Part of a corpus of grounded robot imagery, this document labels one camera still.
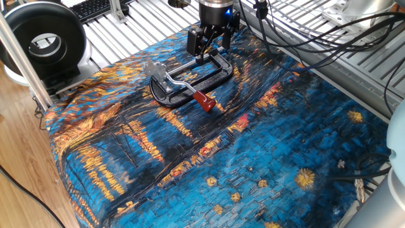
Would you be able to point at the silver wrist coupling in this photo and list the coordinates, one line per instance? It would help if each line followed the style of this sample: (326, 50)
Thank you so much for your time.
(215, 2)

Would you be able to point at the grey aluminium side rail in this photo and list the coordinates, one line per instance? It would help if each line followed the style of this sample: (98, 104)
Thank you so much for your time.
(357, 84)

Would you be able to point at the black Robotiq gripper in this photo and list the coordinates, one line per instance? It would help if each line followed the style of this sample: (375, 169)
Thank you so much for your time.
(215, 17)

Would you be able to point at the black round fan housing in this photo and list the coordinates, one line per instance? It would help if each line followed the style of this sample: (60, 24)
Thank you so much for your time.
(19, 28)

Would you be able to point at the silver grey UR5 robot arm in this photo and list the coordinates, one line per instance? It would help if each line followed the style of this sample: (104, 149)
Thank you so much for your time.
(395, 142)

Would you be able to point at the aluminium upright bracket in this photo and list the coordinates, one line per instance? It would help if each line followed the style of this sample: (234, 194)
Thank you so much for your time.
(117, 14)

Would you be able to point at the black computer keyboard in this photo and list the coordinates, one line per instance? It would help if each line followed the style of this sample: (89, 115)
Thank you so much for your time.
(91, 8)

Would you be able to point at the blue starry painting print cloth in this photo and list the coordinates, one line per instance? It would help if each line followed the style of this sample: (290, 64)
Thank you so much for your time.
(253, 158)

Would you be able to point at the aluminium frame post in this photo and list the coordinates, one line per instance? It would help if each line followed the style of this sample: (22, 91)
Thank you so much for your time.
(25, 60)

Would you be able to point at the silver mounting plate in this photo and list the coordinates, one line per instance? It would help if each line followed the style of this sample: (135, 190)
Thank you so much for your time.
(364, 6)

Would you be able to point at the black C-clamp with silver head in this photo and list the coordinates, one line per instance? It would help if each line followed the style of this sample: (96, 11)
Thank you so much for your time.
(226, 71)

